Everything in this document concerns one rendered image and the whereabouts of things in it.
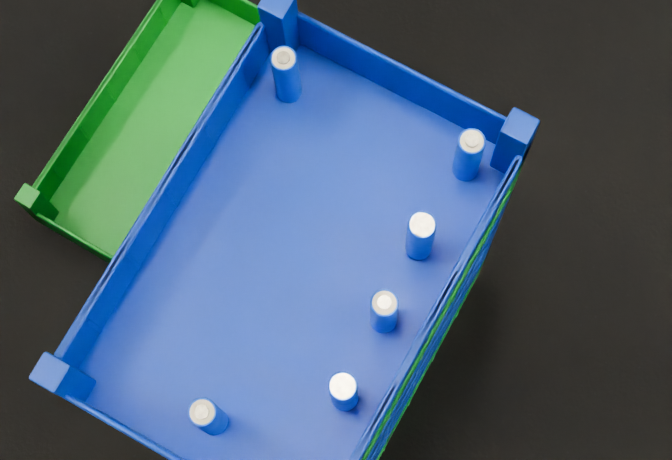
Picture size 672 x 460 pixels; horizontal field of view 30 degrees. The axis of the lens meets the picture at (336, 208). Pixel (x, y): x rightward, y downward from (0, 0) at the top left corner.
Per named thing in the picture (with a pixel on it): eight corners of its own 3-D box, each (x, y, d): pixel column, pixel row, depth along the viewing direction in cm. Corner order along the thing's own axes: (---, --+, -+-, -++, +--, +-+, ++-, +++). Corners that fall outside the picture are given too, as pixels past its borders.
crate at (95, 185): (187, -14, 136) (176, -48, 128) (349, 73, 132) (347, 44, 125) (33, 218, 129) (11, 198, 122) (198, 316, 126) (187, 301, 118)
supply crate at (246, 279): (278, 29, 91) (269, -19, 83) (527, 157, 88) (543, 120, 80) (56, 392, 85) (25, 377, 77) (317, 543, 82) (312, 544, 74)
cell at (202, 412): (209, 402, 84) (196, 391, 77) (233, 416, 83) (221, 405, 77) (195, 426, 83) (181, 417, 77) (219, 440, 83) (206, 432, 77)
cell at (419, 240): (441, 219, 80) (436, 242, 86) (416, 205, 80) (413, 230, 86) (428, 243, 79) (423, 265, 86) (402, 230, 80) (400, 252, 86)
